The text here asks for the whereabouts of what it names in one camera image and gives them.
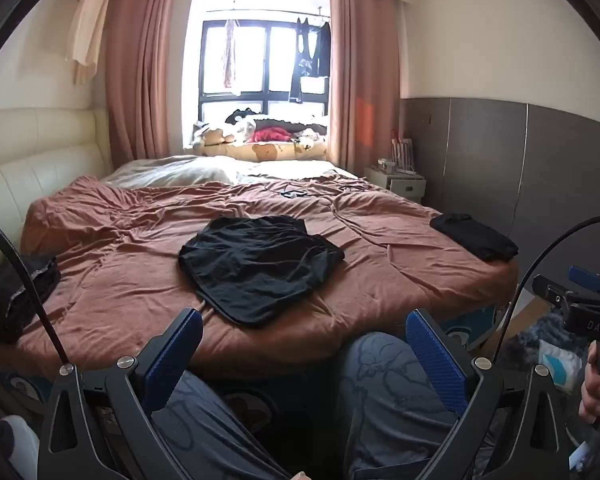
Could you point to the bear print pillow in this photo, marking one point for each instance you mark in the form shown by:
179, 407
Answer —
265, 151

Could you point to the teddy bear plush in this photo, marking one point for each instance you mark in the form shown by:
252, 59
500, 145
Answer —
212, 136

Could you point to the person's left leg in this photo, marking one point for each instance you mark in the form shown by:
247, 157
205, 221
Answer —
215, 435

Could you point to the pink hanging garment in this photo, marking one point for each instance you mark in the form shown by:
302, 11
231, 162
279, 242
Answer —
229, 60

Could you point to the grey shaggy rug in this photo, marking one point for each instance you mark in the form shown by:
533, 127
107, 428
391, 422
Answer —
550, 327

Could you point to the black framed window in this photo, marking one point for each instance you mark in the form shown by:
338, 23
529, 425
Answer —
267, 60

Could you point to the dark clothes pile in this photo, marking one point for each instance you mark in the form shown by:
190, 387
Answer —
10, 295

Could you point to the white blue plastic packet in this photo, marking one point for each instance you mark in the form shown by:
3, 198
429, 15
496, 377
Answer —
562, 367

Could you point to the white nightstand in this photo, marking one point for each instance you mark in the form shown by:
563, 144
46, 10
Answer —
400, 185

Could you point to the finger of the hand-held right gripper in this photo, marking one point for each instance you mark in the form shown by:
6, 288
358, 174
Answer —
587, 280

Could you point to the black pants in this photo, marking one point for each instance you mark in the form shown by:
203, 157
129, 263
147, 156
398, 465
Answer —
475, 235
260, 270

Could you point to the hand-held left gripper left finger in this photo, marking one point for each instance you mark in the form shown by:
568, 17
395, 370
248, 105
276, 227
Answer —
180, 355

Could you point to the white plastic container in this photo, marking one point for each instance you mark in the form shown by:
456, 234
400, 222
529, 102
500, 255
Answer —
12, 445

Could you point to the red cloth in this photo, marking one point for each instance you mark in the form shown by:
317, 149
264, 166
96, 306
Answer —
270, 135

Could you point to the cream hanging garment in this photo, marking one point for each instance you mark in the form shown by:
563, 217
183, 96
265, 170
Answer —
87, 25

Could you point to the person's right leg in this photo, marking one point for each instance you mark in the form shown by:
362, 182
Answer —
390, 400

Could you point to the small cup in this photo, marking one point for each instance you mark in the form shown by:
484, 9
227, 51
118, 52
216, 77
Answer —
384, 163

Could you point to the grey white pillow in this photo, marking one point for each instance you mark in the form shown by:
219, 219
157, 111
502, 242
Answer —
175, 172

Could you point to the pink curtain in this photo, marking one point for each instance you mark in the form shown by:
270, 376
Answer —
365, 70
145, 75

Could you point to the black hanging garment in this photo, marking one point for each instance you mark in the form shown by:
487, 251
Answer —
305, 55

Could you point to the brown blanket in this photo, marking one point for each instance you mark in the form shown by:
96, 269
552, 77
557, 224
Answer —
130, 270

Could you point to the person's leg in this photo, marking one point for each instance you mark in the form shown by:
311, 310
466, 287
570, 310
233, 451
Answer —
215, 435
390, 400

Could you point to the red striped paper bag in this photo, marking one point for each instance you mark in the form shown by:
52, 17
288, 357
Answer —
402, 150

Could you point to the small white card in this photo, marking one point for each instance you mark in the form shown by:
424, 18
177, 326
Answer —
581, 455

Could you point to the person's right hand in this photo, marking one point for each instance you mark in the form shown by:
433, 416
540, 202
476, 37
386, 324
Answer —
592, 395

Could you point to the folded black pants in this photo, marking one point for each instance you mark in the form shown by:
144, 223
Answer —
475, 235

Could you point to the cream padded headboard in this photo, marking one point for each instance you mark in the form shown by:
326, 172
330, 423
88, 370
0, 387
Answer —
40, 160

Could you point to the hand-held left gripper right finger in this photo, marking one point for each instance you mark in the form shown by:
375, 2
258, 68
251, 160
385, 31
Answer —
435, 360

